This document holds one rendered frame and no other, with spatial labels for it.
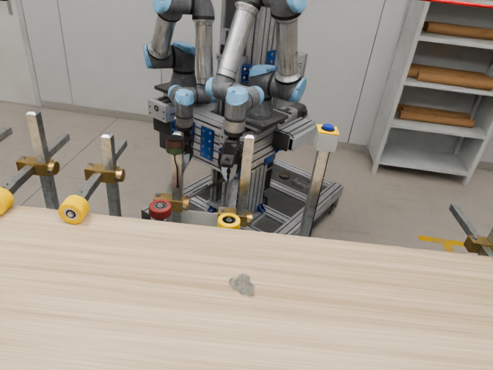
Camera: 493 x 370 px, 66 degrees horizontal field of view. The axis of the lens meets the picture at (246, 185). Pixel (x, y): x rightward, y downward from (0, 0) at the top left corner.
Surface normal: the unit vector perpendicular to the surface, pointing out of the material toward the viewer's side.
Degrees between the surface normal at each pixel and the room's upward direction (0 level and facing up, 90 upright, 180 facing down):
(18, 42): 90
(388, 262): 0
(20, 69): 90
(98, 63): 90
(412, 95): 90
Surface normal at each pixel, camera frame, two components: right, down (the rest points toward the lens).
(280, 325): 0.10, -0.84
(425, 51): -0.12, 0.51
